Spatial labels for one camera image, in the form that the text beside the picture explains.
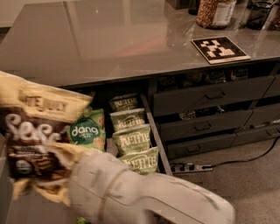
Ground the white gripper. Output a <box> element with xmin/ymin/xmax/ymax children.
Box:
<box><xmin>68</xmin><ymin>149</ymin><xmax>138</xmax><ymax>224</ymax></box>

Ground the brown sea salt chip bag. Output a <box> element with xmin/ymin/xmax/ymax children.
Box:
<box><xmin>0</xmin><ymin>72</ymin><xmax>92</xmax><ymax>206</ymax></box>

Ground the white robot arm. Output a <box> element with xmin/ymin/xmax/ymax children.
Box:
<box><xmin>69</xmin><ymin>152</ymin><xmax>235</xmax><ymax>224</ymax></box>

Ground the green dang bag front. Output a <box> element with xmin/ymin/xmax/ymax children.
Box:
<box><xmin>76</xmin><ymin>217</ymin><xmax>88</xmax><ymax>224</ymax></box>

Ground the green kettle jalapeno bag front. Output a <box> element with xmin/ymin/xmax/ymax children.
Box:
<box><xmin>119</xmin><ymin>147</ymin><xmax>158</xmax><ymax>175</ymax></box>

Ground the green dang bag middle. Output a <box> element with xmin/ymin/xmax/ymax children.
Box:
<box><xmin>67</xmin><ymin>108</ymin><xmax>106</xmax><ymax>151</ymax></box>

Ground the open grey top drawer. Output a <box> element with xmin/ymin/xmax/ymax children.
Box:
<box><xmin>0</xmin><ymin>94</ymin><xmax>172</xmax><ymax>224</ymax></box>

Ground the grey lower side drawer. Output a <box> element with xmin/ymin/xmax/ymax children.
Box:
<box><xmin>166</xmin><ymin>134</ymin><xmax>236</xmax><ymax>159</ymax></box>

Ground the grey middle side drawer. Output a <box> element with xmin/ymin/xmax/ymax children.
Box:
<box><xmin>156</xmin><ymin>110</ymin><xmax>252</xmax><ymax>142</ymax></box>

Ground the green kettle bag back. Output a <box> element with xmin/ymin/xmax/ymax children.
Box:
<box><xmin>109</xmin><ymin>94</ymin><xmax>138</xmax><ymax>112</ymax></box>

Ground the grey upper side drawer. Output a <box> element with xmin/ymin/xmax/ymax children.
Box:
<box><xmin>153</xmin><ymin>75</ymin><xmax>274</xmax><ymax>116</ymax></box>

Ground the grey right lower drawer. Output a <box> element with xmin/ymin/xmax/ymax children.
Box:
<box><xmin>232</xmin><ymin>124</ymin><xmax>280</xmax><ymax>146</ymax></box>

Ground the grey power strip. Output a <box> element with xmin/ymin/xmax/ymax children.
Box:
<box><xmin>171</xmin><ymin>163</ymin><xmax>214</xmax><ymax>174</ymax></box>

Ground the black white fiducial marker tile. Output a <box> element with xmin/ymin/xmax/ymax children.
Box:
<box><xmin>191</xmin><ymin>36</ymin><xmax>250</xmax><ymax>65</ymax></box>

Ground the glass jar of grains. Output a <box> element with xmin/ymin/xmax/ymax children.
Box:
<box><xmin>196</xmin><ymin>0</ymin><xmax>237</xmax><ymax>29</ymax></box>

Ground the dark mesh cup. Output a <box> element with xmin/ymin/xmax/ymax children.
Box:
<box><xmin>246</xmin><ymin>0</ymin><xmax>273</xmax><ymax>30</ymax></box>

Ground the black power cable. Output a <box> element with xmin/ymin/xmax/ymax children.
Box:
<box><xmin>212</xmin><ymin>136</ymin><xmax>280</xmax><ymax>169</ymax></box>

